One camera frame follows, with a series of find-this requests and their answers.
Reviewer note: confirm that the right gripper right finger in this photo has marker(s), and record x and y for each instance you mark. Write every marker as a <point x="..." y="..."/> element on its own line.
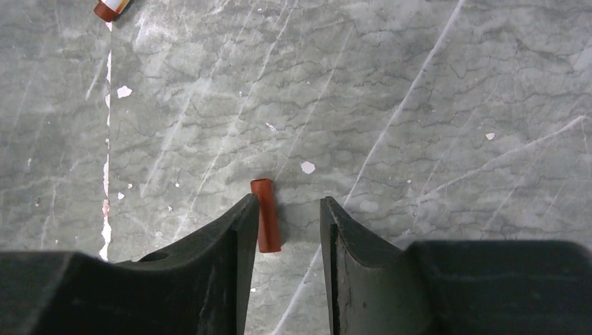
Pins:
<point x="451" y="286"/>

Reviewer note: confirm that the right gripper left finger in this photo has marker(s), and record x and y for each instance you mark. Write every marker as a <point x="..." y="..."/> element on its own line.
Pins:
<point x="199" y="284"/>

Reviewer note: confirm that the brown pen cap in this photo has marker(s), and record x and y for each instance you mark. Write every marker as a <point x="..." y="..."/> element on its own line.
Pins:
<point x="269" y="240"/>

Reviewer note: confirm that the white marker pen colourful label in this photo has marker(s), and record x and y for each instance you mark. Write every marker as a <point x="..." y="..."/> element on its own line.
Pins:
<point x="109" y="10"/>

